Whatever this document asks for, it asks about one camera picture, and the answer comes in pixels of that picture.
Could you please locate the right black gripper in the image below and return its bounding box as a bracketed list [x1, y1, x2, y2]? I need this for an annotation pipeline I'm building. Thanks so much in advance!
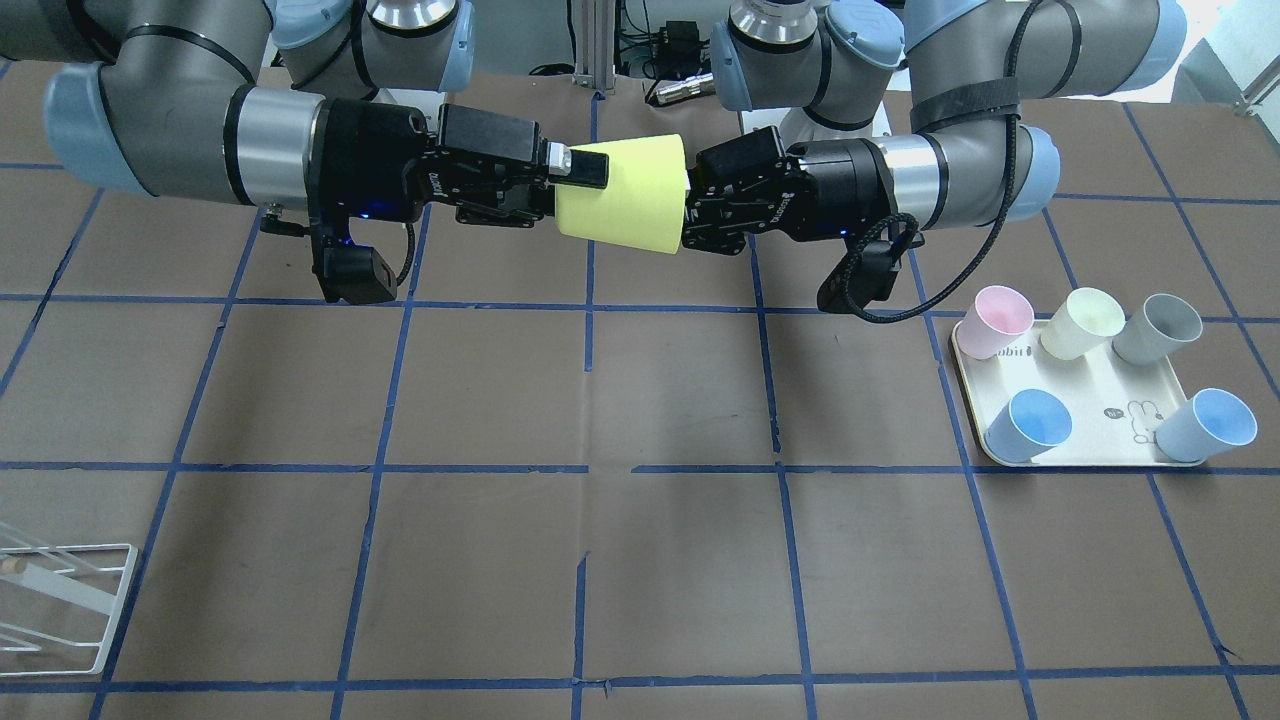
[305, 97, 611, 228]

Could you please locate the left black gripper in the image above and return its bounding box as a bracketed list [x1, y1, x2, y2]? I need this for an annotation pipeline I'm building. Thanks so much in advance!
[681, 126, 891, 256]

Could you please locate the yellow plastic cup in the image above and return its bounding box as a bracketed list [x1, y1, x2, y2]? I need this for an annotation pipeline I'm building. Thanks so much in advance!
[554, 135, 689, 254]

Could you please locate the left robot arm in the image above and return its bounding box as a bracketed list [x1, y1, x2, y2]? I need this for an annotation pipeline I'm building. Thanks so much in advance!
[681, 1, 1187, 255]

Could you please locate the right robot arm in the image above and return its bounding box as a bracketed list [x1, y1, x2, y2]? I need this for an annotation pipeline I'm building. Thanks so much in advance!
[3, 1, 609, 240]

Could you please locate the pink plastic cup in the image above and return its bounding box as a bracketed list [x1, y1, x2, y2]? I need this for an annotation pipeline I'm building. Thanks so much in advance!
[956, 284, 1036, 360]

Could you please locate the cream plastic cup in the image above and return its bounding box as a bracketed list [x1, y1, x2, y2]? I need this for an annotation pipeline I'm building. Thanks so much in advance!
[1039, 287, 1126, 361]

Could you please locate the blue cup near pink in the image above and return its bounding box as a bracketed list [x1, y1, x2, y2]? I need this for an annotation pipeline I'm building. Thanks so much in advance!
[983, 388, 1074, 464]

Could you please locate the grey plastic cup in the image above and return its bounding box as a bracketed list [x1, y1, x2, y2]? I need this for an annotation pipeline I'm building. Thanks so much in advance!
[1111, 293, 1203, 366]

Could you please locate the blue cup near grey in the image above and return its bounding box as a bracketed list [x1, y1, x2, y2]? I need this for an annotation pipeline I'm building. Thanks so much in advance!
[1155, 388, 1260, 462]

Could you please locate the beige serving tray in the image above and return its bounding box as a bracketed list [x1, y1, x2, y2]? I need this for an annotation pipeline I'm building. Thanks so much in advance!
[950, 320, 1187, 468]

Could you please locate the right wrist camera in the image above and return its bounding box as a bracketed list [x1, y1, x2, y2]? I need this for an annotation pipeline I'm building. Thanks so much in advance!
[310, 225, 398, 306]

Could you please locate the aluminium frame post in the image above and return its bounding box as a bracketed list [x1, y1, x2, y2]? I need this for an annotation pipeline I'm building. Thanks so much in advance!
[570, 0, 618, 96]

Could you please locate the white wire cup rack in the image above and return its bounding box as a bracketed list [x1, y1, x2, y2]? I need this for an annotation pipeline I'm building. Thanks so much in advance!
[1, 523, 140, 682]

